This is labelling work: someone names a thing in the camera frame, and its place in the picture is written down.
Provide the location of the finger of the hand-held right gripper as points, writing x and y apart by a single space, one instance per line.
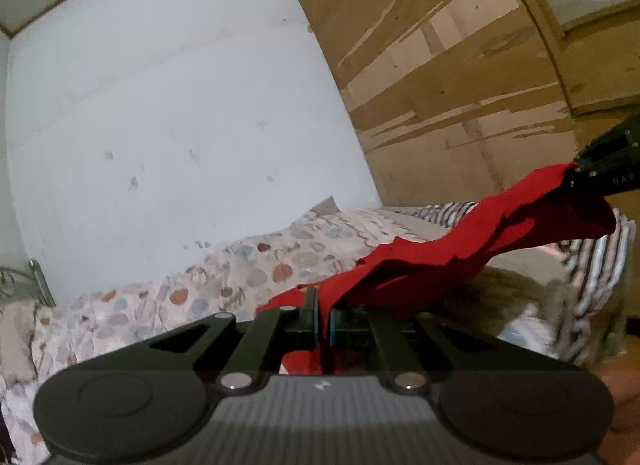
612 142
605 180

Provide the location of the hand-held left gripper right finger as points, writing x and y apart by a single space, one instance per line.
334 327

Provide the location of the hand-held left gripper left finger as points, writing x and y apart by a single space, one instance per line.
310 317

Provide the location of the red long-sleeve shirt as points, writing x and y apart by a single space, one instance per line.
450 250

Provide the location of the black and white striped sheet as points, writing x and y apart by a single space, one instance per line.
595 265

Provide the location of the patterned duvet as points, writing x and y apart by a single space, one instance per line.
225 280

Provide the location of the grey cloth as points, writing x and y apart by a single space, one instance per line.
520 290

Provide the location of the wooden board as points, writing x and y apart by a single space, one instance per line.
450 70

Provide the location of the metal bed headboard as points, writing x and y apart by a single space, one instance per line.
27 280

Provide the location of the patterned pillow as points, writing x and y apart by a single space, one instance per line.
17 340

